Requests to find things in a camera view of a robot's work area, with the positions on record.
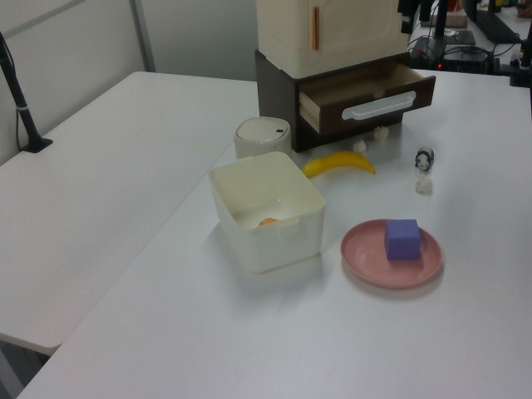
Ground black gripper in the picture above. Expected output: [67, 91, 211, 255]
[397, 0, 433, 36]

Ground black and white panda toy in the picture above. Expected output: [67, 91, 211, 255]
[414, 145, 436, 171]

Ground dark brown drawer cabinet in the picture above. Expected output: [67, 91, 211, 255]
[254, 48, 411, 154]

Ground yellow toy banana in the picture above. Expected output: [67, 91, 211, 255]
[301, 150, 377, 179]

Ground thin black stand pole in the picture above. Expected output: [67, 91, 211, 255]
[431, 0, 450, 41]

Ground black electronics box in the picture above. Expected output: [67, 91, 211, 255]
[409, 43, 495, 75]

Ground black laptop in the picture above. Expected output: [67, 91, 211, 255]
[473, 6, 527, 42]

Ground black clamp stand base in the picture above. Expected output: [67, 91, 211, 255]
[507, 32, 532, 87]

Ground small cream lidded trash can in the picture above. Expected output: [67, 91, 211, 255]
[233, 116, 292, 160]

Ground purple cube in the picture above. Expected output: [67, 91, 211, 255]
[384, 218, 421, 262]

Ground pink plate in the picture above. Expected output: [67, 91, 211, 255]
[340, 219, 443, 289]

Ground cream open plastic bin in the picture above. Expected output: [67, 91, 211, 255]
[208, 150, 327, 275]

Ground wooden drawer with white handle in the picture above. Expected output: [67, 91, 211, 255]
[298, 62, 437, 135]

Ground cream storage box with handles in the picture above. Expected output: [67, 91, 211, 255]
[255, 0, 411, 79]

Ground black stand pole with cable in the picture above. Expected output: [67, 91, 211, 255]
[0, 31, 54, 153]

